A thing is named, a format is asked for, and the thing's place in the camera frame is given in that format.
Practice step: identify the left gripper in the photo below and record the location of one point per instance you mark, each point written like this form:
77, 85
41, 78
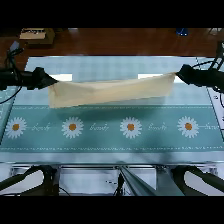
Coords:
41, 79

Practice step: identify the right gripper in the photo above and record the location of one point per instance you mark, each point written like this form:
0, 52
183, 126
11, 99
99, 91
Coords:
188, 74

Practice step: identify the cream garment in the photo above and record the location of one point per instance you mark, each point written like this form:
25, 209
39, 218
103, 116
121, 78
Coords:
110, 90

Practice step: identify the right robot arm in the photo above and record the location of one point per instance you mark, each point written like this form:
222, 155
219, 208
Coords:
213, 78

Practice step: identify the blue object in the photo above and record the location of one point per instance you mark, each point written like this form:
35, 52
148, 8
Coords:
182, 31

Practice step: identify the cardboard box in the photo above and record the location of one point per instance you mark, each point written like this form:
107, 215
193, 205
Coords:
35, 35

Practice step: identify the silver frame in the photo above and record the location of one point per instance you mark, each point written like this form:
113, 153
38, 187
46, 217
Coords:
140, 186

